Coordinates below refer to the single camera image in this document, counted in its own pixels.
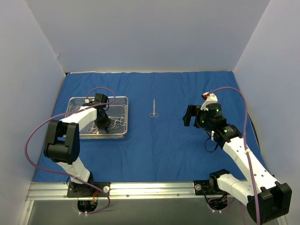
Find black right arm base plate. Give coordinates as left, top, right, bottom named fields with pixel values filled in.
left=193, top=180, right=228, bottom=195

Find aluminium front rail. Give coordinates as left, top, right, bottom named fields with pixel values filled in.
left=26, top=181, right=222, bottom=201

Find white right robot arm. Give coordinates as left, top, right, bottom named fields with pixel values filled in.
left=183, top=92, right=292, bottom=225

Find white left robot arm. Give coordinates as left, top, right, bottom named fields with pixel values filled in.
left=44, top=94, right=111, bottom=196

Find steel forceps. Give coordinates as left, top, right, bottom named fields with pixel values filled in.
left=109, top=114, right=127, bottom=129

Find steel surgical scissors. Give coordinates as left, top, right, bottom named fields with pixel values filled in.
left=150, top=99, right=159, bottom=118

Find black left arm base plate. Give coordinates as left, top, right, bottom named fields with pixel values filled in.
left=67, top=182, right=111, bottom=198

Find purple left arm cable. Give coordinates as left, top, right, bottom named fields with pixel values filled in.
left=24, top=87, right=117, bottom=215

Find blue surgical wrap cloth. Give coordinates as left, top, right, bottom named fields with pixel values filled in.
left=32, top=71, right=268, bottom=183

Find steel wire mesh basket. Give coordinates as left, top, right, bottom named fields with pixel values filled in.
left=61, top=96, right=128, bottom=139

